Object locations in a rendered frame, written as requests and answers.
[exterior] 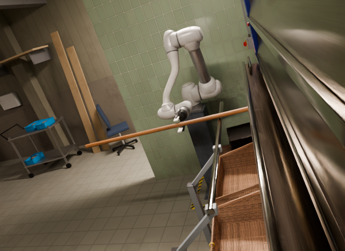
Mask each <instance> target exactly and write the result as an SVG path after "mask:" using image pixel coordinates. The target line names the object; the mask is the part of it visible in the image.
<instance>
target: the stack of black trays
mask: <svg viewBox="0 0 345 251"><path fill-rule="evenodd" d="M226 130H227V135H228V140H229V144H230V145H231V150H232V151H233V150H235V149H237V148H240V147H242V146H244V145H247V144H249V143H251V142H253V139H252V133H251V126H250V122H248V123H244V124H240V125H237V126H233V127H229V128H226Z"/></svg>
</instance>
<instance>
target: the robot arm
mask: <svg viewBox="0 0 345 251"><path fill-rule="evenodd" d="M203 37H204V35H203V32H202V29H201V28H200V27H197V26H192V27H187V28H184V29H181V30H179V31H177V32H174V31H173V30H167V31H165V33H164V48H165V51H166V54H167V56H168V59H169V61H170V64H171V74H170V77H169V79H168V82H167V84H166V87H165V90H164V93H163V104H162V107H161V108H160V109H159V110H158V117H159V118H160V119H162V120H170V119H174V118H175V119H174V122H176V121H178V119H179V120H180V122H184V121H185V120H186V118H188V116H189V114H190V113H192V112H196V111H201V110H202V107H203V105H204V103H201V102H200V101H201V100H206V99H210V98H213V97H216V96H218V95H219V94H220V93H221V92H222V85H221V82H220V81H219V80H215V79H214V78H213V77H212V76H210V75H209V72H208V69H207V66H206V63H205V61H204V57H203V55H202V52H201V49H200V42H201V41H202V40H203ZM182 47H184V48H185V49H186V50H187V51H188V52H189V55H190V57H191V60H192V62H193V64H194V67H195V69H196V72H197V74H198V77H199V79H200V81H199V84H198V85H195V83H193V82H188V83H185V84H184V85H183V86H182V98H183V102H181V103H179V104H177V105H174V104H173V103H172V102H171V101H170V99H169V95H170V92H171V90H172V88H173V86H174V83H175V81H176V79H177V76H178V73H179V51H178V49H179V48H182ZM184 129H185V126H181V127H180V128H179V130H178V132H177V133H180V132H183V131H184Z"/></svg>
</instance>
